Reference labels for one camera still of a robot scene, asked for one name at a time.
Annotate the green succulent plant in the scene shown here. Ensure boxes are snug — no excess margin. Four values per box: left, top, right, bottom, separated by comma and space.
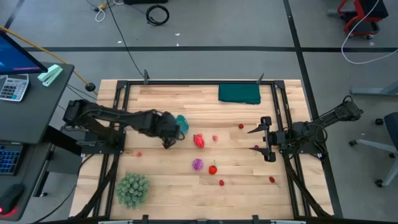
115, 172, 150, 210

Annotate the black computer mouse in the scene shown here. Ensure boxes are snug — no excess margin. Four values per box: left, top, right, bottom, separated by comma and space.
0, 183, 25, 216

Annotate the black metal table frame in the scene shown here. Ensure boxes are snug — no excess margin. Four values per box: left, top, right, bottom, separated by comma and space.
74, 79, 333, 224

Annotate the computer monitor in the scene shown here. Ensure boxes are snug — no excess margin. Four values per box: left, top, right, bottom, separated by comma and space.
0, 29, 49, 76

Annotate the teal tupperware container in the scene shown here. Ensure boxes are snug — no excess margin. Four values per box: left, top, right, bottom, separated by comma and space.
174, 114, 190, 135

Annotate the grey calculator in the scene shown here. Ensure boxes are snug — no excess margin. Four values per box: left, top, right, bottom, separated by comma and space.
0, 73, 30, 103

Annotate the large red dragon fruit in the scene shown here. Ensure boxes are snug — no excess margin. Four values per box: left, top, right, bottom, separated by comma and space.
193, 133, 205, 149

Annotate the backlit black keyboard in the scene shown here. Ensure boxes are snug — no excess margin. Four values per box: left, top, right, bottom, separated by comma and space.
0, 144, 22, 176

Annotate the red and black cart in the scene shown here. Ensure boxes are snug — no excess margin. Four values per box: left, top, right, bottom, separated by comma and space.
326, 0, 389, 40

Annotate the folded green towel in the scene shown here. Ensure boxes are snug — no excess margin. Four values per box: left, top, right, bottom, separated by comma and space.
218, 83, 262, 105

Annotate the grey metal table foot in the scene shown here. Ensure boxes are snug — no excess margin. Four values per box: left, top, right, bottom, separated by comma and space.
349, 80, 398, 96

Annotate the office chair with white base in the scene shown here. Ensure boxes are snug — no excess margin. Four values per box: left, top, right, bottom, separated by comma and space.
348, 111, 398, 188

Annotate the black desk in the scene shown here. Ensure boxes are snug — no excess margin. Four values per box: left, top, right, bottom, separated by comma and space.
0, 62, 75, 222

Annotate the black box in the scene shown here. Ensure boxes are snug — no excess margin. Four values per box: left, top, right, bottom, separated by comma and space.
123, 0, 169, 5

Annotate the long black floor cable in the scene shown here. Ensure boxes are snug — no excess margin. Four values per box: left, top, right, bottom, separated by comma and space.
104, 0, 147, 80

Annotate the short white cable loop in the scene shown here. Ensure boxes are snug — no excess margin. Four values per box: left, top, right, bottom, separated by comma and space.
95, 7, 107, 23

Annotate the mint green stapler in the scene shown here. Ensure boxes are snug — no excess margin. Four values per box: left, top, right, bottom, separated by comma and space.
37, 64, 63, 88

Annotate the coiled black cable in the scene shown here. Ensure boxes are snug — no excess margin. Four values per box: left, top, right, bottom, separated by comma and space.
146, 4, 170, 27

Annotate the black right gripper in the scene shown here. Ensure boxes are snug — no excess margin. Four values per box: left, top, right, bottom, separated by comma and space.
248, 116, 281, 163

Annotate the long white floor cable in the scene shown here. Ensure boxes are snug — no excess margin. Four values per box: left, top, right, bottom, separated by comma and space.
341, 0, 398, 65

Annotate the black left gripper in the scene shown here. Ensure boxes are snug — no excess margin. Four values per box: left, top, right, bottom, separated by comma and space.
144, 109, 183, 150

